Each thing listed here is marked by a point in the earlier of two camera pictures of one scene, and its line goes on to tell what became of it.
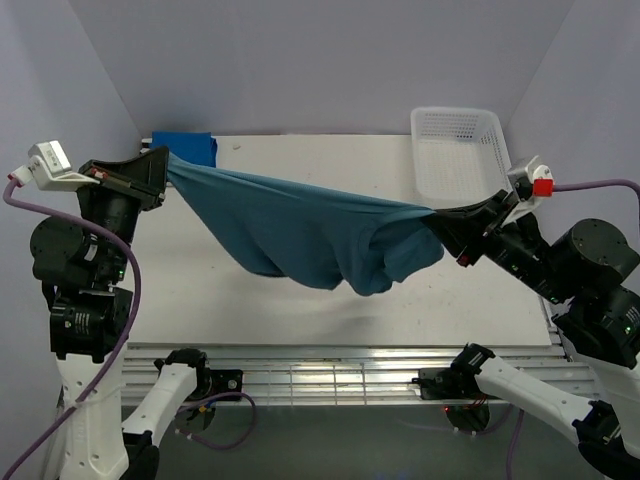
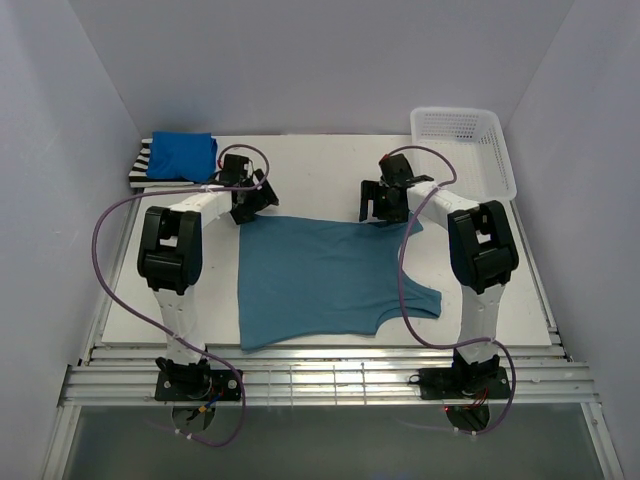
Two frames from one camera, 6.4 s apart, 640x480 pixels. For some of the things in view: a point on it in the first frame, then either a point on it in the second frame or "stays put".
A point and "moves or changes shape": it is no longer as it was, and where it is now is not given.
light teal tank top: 313,238 moves or changes shape
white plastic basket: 459,156 stays put
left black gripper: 143,177 -> 263,198
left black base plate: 215,381 stays put
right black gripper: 459,228 -> 372,191
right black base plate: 446,383 stays put
